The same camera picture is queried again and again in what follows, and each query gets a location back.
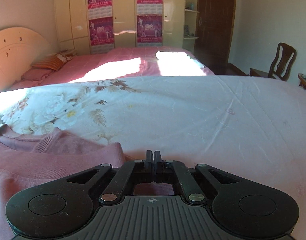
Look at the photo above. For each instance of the dark wooden chair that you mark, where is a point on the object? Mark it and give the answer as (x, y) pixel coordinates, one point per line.
(282, 60)

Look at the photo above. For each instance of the dark wooden door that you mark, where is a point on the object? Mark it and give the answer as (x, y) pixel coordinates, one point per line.
(215, 22)

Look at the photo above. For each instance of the teal jar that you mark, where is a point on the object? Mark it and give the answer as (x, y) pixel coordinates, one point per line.
(191, 5)

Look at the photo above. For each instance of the cream corner shelf unit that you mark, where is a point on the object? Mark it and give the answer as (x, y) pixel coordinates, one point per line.
(191, 20)

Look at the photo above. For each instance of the pink pillow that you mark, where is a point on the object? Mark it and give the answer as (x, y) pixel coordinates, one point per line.
(36, 74)

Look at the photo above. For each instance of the striped pillow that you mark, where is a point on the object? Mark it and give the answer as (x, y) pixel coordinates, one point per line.
(53, 62)

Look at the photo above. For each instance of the cream wooden headboard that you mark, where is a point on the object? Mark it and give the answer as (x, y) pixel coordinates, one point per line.
(15, 47)

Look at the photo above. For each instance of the pink sweater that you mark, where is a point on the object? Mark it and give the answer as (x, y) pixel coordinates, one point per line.
(43, 160)

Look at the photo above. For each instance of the floral bed sheet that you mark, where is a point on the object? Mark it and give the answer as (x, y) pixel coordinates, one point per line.
(192, 117)

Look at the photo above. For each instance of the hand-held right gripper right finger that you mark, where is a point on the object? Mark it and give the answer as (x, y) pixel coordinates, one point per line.
(158, 162)

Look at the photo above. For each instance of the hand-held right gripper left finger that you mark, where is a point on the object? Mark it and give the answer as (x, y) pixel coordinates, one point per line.
(149, 162)

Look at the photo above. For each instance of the pink bed sheet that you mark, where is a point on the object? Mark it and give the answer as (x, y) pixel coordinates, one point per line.
(105, 62)

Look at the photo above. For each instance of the cream wardrobe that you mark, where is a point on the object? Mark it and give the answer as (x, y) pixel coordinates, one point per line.
(68, 17)

